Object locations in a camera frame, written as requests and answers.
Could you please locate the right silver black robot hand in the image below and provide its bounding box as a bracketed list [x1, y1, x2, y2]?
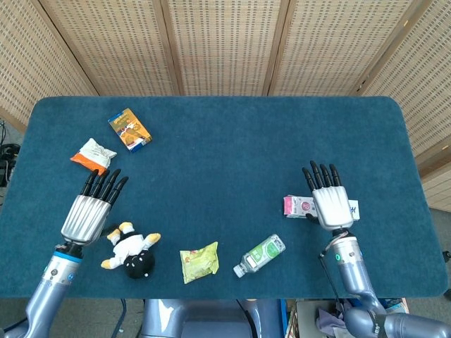
[302, 160, 354, 232]

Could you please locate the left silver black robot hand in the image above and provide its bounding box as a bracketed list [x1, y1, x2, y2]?
[60, 168, 130, 246]

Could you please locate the white pink toothpaste box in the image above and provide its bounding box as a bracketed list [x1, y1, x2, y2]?
[283, 195, 362, 222]

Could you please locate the clear bottle green label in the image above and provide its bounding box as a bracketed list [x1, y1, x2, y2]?
[233, 234, 287, 278]

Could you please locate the orange blue snack box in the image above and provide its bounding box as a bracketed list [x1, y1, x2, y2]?
[107, 108, 154, 153]

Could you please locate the plush doll black head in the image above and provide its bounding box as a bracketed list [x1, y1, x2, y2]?
[100, 221, 162, 280]

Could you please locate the orange white snack packet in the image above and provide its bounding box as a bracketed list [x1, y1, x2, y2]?
[70, 137, 118, 176]

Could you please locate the purple cloth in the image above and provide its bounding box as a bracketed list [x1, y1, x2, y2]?
[316, 306, 348, 332]

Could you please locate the blue felt table cover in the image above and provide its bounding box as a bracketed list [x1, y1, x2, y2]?
[0, 96, 448, 300]

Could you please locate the yellow green snack bag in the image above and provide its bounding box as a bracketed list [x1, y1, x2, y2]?
[179, 241, 220, 284]

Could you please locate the grey robot torso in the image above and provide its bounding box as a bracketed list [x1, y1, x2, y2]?
[140, 299, 285, 338]

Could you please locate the woven wooden folding screen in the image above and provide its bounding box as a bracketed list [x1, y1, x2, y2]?
[0, 0, 451, 212]

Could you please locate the black equipment with cables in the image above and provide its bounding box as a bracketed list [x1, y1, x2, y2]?
[0, 119, 20, 187]

